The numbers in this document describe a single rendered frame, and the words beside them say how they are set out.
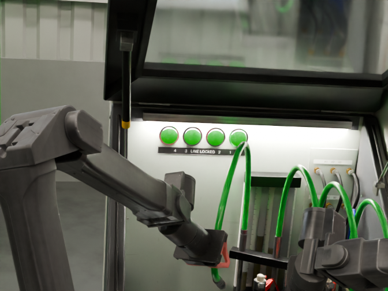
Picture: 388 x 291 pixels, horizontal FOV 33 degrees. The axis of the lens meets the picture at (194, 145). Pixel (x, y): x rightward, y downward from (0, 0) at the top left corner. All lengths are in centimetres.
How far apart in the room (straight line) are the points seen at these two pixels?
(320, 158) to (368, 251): 80
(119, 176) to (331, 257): 33
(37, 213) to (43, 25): 450
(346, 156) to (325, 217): 72
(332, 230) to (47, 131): 51
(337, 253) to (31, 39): 445
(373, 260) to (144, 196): 35
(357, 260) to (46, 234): 46
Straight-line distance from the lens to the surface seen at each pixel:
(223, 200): 131
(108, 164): 92
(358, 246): 100
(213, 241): 126
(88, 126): 81
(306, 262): 105
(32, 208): 75
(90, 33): 524
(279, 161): 174
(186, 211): 115
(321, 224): 108
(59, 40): 526
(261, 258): 170
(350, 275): 99
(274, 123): 167
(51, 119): 77
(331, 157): 177
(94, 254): 421
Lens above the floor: 181
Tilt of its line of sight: 16 degrees down
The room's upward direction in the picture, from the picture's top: 4 degrees clockwise
